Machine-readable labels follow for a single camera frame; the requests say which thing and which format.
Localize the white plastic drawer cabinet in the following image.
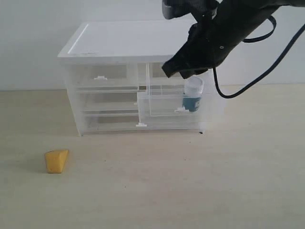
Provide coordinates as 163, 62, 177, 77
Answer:
58, 20, 220, 135

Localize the bottom clear wide drawer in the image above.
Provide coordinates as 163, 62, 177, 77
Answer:
82, 114, 204, 132

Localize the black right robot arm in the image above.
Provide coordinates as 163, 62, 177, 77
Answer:
162, 0, 305, 79

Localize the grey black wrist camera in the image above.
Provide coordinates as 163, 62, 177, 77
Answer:
162, 0, 193, 20

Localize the clear wide drawer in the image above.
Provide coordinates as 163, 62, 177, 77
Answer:
82, 114, 204, 132
80, 92, 138, 112

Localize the white blue small bottle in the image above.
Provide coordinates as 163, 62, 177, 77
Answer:
183, 76, 204, 112

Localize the yellow wedge sponge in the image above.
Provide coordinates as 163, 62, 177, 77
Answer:
45, 149, 69, 174

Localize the middle clear wide drawer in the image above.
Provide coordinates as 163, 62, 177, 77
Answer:
80, 92, 138, 112

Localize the black camera cable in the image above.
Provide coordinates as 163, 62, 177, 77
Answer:
212, 16, 305, 99

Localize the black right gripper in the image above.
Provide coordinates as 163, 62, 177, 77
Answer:
162, 14, 236, 79

